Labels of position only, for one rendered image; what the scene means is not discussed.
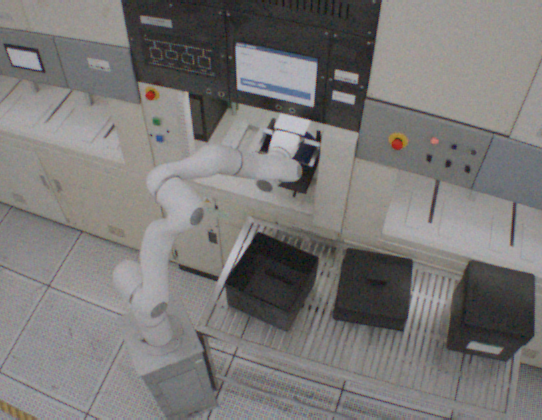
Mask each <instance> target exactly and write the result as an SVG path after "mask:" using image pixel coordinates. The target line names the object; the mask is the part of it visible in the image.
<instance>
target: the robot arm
mask: <svg viewBox="0 0 542 420"><path fill-rule="evenodd" d="M272 135H273V138H272V141H271V144H270V148H269V152H268V154H267V155H263V154H251V153H248V152H244V151H241V150H238V149H236V148H232V147H229V146H225V145H222V144H218V143H209V144H206V145H204V146H203V147H201V148H200V149H199V150H197V151H196V152H195V153H193V154H192V155H190V156H189V157H187V158H184V159H183V160H180V161H176V162H169V163H164V164H160V165H158V166H156V167H154V168H153V169H152V170H151V172H150V173H149V174H148V176H147V179H146V186H147V189H148V191H149V194H150V195H151V196H152V197H153V198H154V199H155V200H156V201H157V202H158V203H159V204H160V205H161V207H163V208H164V209H165V210H166V212H167V218H165V219H158V220H155V221H153V222H151V223H150V224H149V225H148V228H147V230H146V232H145V234H144V237H143V240H142V243H141V247H140V260H141V264H139V263H138V262H136V261H133V260H125V261H123V262H122V263H120V264H119V265H117V266H116V267H115V270H114V272H113V283H114V286H115V288H116V290H117V292H118V293H119V294H120V295H121V297H122V298H123V300H124V303H125V304H126V306H127V307H128V308H129V310H130V311H131V312H132V313H133V315H134V317H135V319H136V322H137V324H138V325H137V327H136V330H135V334H136V341H137V344H138V345H139V347H140V348H141V349H142V351H143V352H145V353H146V354H149V355H152V356H161V355H167V354H169V353H171V352H172V351H173V350H174V349H176V348H177V347H178V345H179V344H180V342H181V338H182V328H181V325H180V323H179V321H178V320H177V319H176V318H175V317H173V316H171V315H169V314H167V310H166V309H167V305H168V302H169V298H170V285H169V270H168V260H169V256H170V253H171V251H172V248H173V246H174V243H175V241H176V240H177V238H178V236H179V235H180V234H181V233H183V232H185V231H188V230H190V229H193V228H195V227H197V226H198V224H199V223H200V222H201V220H202V218H203V215H204V204H203V202H202V200H201V199H200V198H199V196H198V194H197V193H196V192H195V191H194V190H193V189H192V188H190V187H189V186H188V185H187V184H186V183H185V182H184V181H183V179H187V178H205V177H211V176H213V175H215V174H218V173H219V174H224V175H228V176H233V177H238V178H244V179H255V180H254V184H255V186H256V187H257V188H258V189H259V190H260V191H262V192H265V193H273V192H275V191H276V190H277V188H278V185H279V184H280V183H281V182H294V181H297V180H298V179H299V178H300V177H301V175H302V167H301V165H300V164H299V162H297V161H296V160H292V157H293V156H294V155H295V153H296V151H297V150H298V148H299V145H300V144H302V143H303V142H305V138H304V137H303V136H301V134H298V133H293V134H292V133H288V132H286V131H282V130H274V131H272Z"/></svg>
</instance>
